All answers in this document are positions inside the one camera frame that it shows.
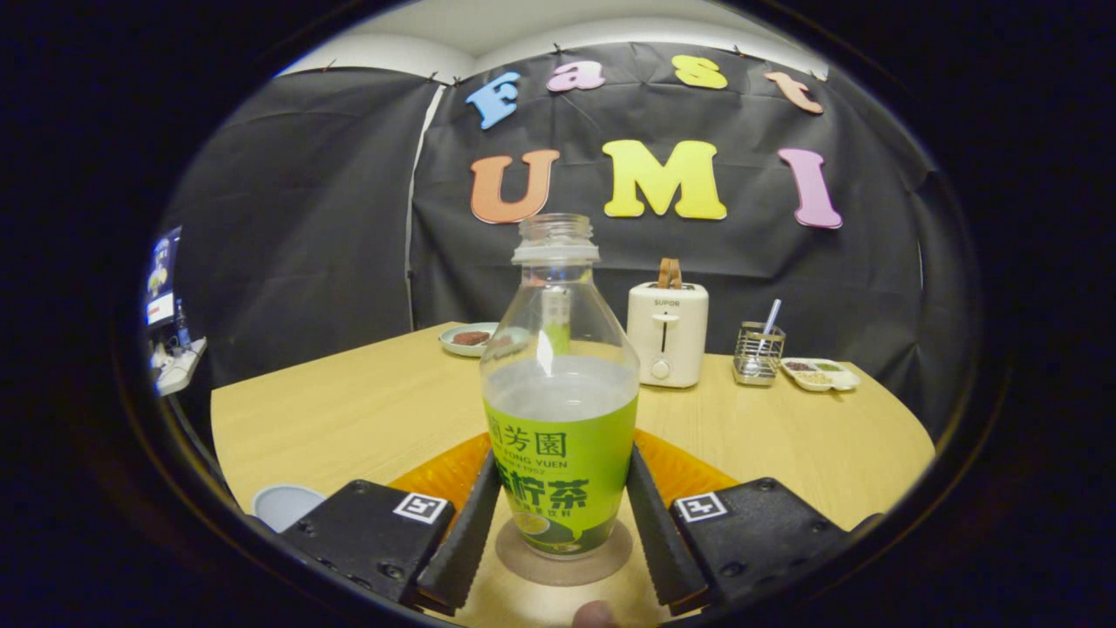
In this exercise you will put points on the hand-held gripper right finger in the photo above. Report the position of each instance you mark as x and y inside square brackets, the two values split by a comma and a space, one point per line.
[658, 541]

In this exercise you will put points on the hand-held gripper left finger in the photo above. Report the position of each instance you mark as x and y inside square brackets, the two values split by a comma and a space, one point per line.
[471, 541]

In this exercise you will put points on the round brown coaster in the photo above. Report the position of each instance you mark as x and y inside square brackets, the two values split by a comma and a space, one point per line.
[602, 563]

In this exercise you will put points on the green label juice bottle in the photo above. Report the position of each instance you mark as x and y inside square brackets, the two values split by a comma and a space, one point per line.
[562, 436]

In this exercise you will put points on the white cup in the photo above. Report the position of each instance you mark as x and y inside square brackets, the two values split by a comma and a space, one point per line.
[283, 506]

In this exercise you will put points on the wooden table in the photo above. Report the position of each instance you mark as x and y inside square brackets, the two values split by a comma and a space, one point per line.
[366, 410]

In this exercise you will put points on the pale green plate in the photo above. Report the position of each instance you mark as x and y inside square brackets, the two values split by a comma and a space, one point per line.
[453, 347]

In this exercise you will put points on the cream toaster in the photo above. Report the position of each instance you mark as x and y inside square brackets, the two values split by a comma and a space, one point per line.
[667, 340]

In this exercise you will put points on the brown food piece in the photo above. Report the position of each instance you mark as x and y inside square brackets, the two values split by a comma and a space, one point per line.
[471, 337]

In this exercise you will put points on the white divided snack dish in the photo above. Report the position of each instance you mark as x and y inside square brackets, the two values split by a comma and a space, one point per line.
[819, 375]

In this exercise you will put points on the brown bread slice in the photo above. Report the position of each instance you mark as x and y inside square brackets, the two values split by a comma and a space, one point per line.
[670, 272]

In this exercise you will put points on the white power strip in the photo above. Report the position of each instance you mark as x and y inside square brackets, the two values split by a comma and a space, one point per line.
[181, 366]

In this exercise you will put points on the computer monitor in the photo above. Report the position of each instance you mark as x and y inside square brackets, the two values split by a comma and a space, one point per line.
[162, 279]

